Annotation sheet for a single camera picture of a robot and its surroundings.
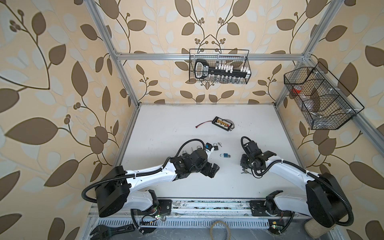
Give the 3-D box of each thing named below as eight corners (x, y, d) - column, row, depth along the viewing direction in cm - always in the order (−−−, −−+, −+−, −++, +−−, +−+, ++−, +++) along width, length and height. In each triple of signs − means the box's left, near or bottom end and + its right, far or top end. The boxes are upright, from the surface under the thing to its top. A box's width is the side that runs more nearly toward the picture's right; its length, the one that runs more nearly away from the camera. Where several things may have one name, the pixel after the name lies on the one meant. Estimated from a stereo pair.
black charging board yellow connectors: (212, 123, 112) (212, 120, 110) (217, 116, 116) (217, 114, 114) (230, 132, 106) (231, 130, 104) (235, 125, 110) (236, 123, 108)
